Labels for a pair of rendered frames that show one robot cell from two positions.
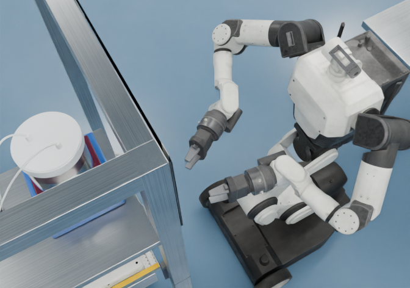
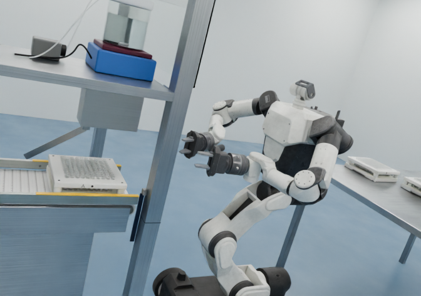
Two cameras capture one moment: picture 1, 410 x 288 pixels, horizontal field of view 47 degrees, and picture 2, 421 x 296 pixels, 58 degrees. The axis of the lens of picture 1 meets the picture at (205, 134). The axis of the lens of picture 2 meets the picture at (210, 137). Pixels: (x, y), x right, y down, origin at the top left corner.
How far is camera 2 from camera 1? 1.26 m
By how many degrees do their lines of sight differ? 45
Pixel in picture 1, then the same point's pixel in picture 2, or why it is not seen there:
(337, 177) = (283, 275)
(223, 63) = (217, 119)
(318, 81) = (285, 107)
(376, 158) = (326, 138)
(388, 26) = not seen: hidden behind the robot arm
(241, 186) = (223, 153)
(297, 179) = (266, 160)
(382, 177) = (331, 150)
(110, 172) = not seen: outside the picture
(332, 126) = (294, 130)
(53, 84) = not seen: hidden behind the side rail
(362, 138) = (316, 129)
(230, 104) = (219, 132)
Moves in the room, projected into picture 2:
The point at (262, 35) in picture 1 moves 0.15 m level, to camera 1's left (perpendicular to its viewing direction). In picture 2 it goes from (247, 103) to (220, 96)
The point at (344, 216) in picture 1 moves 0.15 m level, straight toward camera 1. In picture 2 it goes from (303, 174) to (284, 179)
